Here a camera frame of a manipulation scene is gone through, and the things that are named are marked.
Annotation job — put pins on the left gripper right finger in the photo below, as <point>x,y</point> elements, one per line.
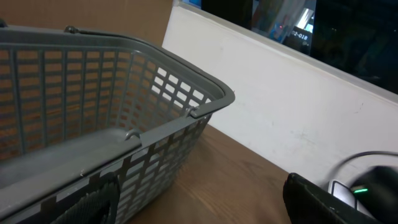
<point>307,203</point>

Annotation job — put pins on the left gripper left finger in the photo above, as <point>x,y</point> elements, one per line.
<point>95,203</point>

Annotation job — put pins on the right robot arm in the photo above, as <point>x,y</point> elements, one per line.
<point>376,191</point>

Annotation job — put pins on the white barcode scanner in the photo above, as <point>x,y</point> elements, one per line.
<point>343,193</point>

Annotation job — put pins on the white window sill ledge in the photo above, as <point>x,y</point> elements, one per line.
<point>301,114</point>

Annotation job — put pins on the grey plastic shopping basket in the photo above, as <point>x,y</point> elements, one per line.
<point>77,104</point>

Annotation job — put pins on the glass window pane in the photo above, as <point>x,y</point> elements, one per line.
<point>358,37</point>

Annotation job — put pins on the brown cardboard panel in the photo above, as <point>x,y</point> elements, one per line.
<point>144,19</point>

